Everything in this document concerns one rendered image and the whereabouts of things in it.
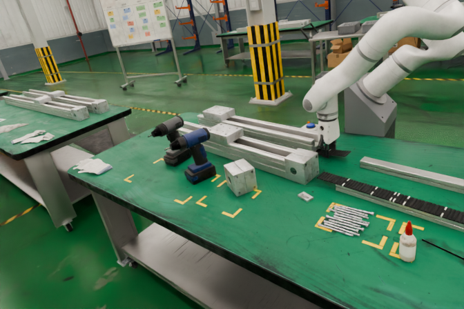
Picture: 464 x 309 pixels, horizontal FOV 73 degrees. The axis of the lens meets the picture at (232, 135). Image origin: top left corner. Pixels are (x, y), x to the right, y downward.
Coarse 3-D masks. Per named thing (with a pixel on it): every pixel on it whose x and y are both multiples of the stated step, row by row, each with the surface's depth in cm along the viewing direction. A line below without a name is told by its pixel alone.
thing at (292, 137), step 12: (204, 120) 188; (240, 120) 174; (252, 120) 168; (252, 132) 160; (264, 132) 153; (276, 132) 148; (288, 132) 152; (300, 132) 146; (312, 132) 142; (276, 144) 150; (288, 144) 145; (300, 144) 139; (312, 144) 136; (324, 144) 143
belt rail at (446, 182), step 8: (360, 160) 124; (368, 160) 123; (376, 160) 122; (368, 168) 123; (376, 168) 120; (384, 168) 118; (392, 168) 116; (400, 168) 115; (408, 168) 114; (416, 168) 113; (400, 176) 114; (408, 176) 113; (416, 176) 110; (424, 176) 108; (432, 176) 107; (440, 176) 107; (448, 176) 106; (432, 184) 107; (440, 184) 106; (448, 184) 103; (456, 184) 102
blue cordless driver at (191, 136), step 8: (200, 128) 132; (184, 136) 127; (192, 136) 128; (200, 136) 129; (208, 136) 132; (176, 144) 126; (184, 144) 126; (192, 144) 128; (200, 144) 133; (192, 152) 132; (200, 152) 133; (200, 160) 134; (192, 168) 133; (200, 168) 133; (208, 168) 135; (192, 176) 131; (200, 176) 133; (208, 176) 135
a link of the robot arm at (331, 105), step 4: (316, 80) 125; (336, 96) 123; (332, 100) 122; (336, 100) 124; (328, 104) 122; (332, 104) 123; (336, 104) 124; (324, 108) 124; (328, 108) 124; (332, 108) 124; (336, 108) 125; (320, 112) 126; (324, 112) 125; (328, 112) 124; (332, 112) 124
